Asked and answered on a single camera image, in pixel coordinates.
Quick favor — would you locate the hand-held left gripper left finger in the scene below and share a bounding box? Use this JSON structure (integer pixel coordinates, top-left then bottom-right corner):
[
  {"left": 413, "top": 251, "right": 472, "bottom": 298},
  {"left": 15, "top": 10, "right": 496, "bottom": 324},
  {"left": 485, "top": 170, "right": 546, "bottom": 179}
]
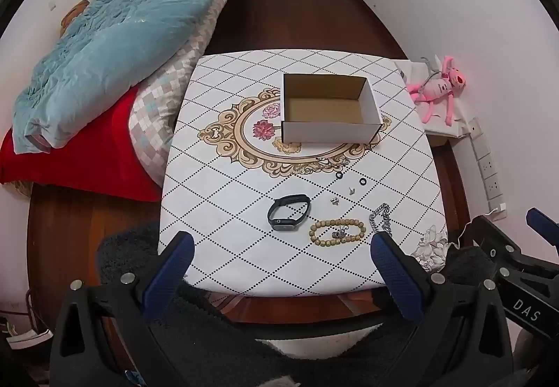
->
[{"left": 50, "top": 231, "right": 196, "bottom": 387}]

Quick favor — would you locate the cardboard box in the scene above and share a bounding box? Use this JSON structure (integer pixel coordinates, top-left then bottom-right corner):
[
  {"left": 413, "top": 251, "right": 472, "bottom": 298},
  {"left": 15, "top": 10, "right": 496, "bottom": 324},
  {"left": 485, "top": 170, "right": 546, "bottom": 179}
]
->
[{"left": 281, "top": 73, "right": 384, "bottom": 144}]

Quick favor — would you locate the black smart band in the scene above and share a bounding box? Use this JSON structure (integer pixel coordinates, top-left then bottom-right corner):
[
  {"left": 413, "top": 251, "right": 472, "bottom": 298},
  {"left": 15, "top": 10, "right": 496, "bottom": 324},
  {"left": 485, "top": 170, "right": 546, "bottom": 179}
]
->
[{"left": 267, "top": 194, "right": 312, "bottom": 232}]

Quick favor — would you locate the silver chain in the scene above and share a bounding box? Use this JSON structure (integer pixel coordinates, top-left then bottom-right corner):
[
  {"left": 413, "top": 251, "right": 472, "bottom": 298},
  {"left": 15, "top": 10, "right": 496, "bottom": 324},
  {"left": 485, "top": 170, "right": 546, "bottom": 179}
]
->
[{"left": 369, "top": 204, "right": 391, "bottom": 235}]

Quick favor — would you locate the wooden headboard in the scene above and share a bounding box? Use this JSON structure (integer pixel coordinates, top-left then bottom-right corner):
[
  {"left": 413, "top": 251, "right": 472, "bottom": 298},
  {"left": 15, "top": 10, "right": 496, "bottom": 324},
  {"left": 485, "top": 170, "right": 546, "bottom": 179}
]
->
[{"left": 60, "top": 0, "right": 90, "bottom": 28}]

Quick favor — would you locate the wooden bead bracelet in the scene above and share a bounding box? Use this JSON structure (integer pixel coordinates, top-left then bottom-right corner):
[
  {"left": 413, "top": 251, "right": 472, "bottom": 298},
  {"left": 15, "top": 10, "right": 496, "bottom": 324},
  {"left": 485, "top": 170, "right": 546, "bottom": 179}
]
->
[{"left": 309, "top": 219, "right": 366, "bottom": 247}]

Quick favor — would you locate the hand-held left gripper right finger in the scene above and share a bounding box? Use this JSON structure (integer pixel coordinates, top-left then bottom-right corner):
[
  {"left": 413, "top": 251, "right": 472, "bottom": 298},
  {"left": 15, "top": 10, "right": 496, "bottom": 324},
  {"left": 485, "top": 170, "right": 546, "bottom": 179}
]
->
[{"left": 370, "top": 232, "right": 514, "bottom": 387}]

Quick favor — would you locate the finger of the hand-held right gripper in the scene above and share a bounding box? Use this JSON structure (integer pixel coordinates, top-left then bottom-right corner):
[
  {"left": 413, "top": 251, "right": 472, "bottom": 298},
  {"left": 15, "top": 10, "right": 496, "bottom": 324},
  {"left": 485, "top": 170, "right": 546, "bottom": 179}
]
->
[
  {"left": 469, "top": 216, "right": 525, "bottom": 278},
  {"left": 526, "top": 207, "right": 559, "bottom": 249}
]

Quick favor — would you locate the light blue quilt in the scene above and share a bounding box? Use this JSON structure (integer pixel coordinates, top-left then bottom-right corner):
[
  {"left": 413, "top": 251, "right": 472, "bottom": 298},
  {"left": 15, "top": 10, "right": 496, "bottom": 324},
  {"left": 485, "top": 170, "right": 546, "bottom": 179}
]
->
[{"left": 12, "top": 0, "right": 258, "bottom": 152}]

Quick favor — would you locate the red blanket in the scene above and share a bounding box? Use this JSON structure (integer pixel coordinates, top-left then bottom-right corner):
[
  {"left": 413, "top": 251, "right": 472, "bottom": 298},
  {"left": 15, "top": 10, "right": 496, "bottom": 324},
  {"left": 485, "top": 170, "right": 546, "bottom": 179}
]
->
[{"left": 0, "top": 86, "right": 164, "bottom": 202}]

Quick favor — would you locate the pink plush toy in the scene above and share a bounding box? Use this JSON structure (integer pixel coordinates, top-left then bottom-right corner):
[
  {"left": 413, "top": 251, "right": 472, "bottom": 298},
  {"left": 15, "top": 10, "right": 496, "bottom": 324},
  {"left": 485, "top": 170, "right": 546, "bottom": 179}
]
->
[{"left": 407, "top": 55, "right": 467, "bottom": 126}]

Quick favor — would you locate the white wall outlet strip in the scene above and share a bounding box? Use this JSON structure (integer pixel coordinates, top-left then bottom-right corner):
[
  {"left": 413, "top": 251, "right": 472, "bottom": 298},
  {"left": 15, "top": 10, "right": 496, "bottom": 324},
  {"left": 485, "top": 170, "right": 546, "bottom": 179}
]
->
[{"left": 468, "top": 116, "right": 504, "bottom": 201}]

